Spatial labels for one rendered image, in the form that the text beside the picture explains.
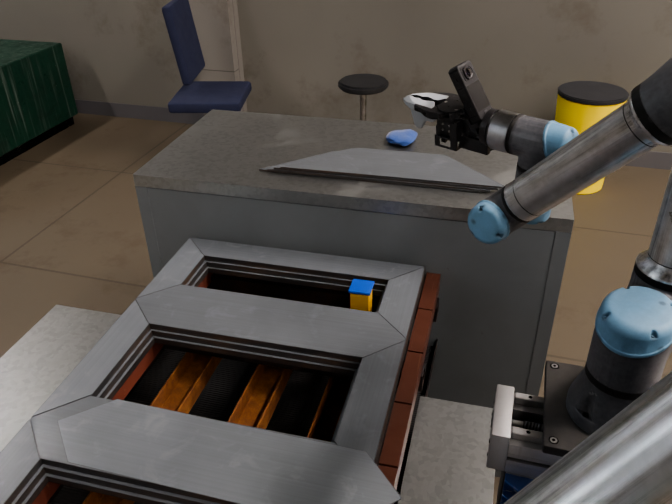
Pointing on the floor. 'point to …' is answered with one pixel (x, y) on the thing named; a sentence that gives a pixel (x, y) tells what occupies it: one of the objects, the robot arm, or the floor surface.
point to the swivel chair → (234, 91)
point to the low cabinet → (32, 95)
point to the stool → (359, 85)
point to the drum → (587, 108)
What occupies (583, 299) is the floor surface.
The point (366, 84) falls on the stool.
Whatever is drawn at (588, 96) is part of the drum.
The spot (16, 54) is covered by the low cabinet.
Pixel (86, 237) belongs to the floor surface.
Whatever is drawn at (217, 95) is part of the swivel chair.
